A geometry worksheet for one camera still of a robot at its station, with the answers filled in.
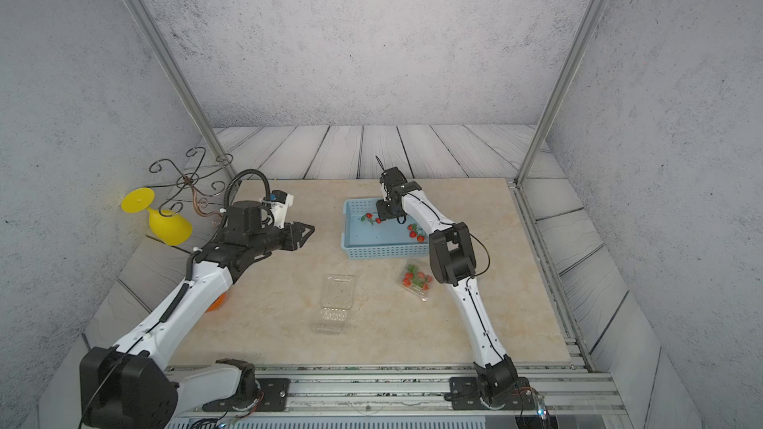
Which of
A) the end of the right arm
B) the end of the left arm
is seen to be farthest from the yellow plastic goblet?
the end of the right arm

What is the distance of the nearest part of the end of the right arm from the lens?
2.72 ft

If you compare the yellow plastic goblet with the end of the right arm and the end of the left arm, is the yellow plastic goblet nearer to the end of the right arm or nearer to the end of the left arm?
the end of the left arm
